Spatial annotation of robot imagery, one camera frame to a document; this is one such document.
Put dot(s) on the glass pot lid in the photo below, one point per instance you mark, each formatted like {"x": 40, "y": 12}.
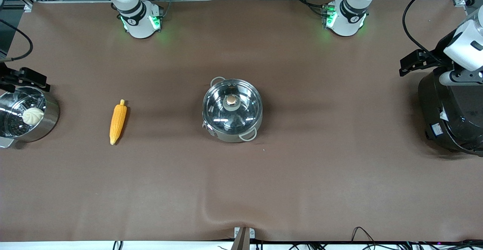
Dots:
{"x": 226, "y": 116}

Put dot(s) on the metal table clamp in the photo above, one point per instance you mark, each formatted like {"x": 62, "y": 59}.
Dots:
{"x": 242, "y": 236}

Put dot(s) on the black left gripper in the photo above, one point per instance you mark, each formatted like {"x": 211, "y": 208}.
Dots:
{"x": 440, "y": 55}

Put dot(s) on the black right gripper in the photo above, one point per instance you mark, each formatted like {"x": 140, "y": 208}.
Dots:
{"x": 7, "y": 77}

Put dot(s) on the steel steamer pot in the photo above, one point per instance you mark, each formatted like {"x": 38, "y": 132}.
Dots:
{"x": 47, "y": 120}

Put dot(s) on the brown table mat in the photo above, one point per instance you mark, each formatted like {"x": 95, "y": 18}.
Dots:
{"x": 302, "y": 186}

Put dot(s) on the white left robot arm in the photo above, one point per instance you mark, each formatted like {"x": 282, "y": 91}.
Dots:
{"x": 348, "y": 16}

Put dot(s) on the black round cooker appliance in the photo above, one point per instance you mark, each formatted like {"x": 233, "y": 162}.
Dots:
{"x": 453, "y": 118}

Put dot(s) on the stainless steel pot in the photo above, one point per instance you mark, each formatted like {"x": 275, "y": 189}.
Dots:
{"x": 230, "y": 136}

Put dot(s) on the white steamed bun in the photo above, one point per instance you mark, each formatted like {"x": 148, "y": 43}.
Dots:
{"x": 33, "y": 116}

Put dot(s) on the yellow knitted corn cob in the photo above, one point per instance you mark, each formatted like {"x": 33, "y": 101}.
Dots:
{"x": 117, "y": 121}

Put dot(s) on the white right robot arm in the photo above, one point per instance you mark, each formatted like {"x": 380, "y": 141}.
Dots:
{"x": 139, "y": 18}

